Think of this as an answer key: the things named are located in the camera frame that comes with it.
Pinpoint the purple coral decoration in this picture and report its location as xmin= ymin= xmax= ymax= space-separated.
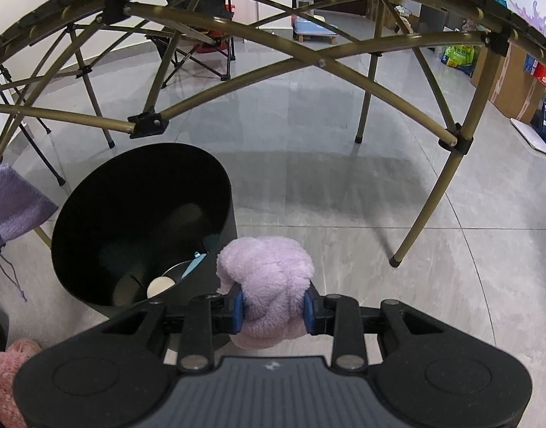
xmin=508 ymin=0 xmax=546 ymax=37

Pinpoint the green snack bag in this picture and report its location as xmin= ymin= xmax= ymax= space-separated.
xmin=441 ymin=45 xmax=478 ymax=77

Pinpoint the lilac plush towel roll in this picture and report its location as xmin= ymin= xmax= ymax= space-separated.
xmin=217 ymin=236 xmax=315 ymax=350

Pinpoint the white scale on floor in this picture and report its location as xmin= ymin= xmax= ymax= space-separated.
xmin=510 ymin=118 xmax=546 ymax=155

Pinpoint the black trash bin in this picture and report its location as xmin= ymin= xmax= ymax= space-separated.
xmin=51 ymin=143 xmax=237 ymax=317

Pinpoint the black folding chair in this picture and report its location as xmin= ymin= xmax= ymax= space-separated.
xmin=162 ymin=0 xmax=236 ymax=89

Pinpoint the pink fluffy rug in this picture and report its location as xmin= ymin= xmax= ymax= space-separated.
xmin=0 ymin=338 xmax=42 ymax=427

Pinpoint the large cardboard box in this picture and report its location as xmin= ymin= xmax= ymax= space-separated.
xmin=488 ymin=45 xmax=546 ymax=124

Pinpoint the red gift box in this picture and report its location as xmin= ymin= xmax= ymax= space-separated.
xmin=532 ymin=62 xmax=546 ymax=86

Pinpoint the grey refrigerator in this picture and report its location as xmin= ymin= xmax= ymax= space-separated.
xmin=418 ymin=6 xmax=446 ymax=34

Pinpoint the folding camping table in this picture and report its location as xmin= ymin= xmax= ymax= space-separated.
xmin=0 ymin=0 xmax=546 ymax=269

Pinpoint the purple linen drawstring bag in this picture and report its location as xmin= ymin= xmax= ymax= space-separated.
xmin=0 ymin=162 xmax=60 ymax=302

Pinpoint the blue handkerchief tissue pack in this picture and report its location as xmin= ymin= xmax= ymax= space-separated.
xmin=181 ymin=252 xmax=206 ymax=279

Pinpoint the black camera tripod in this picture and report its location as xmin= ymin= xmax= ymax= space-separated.
xmin=0 ymin=63 xmax=67 ymax=187

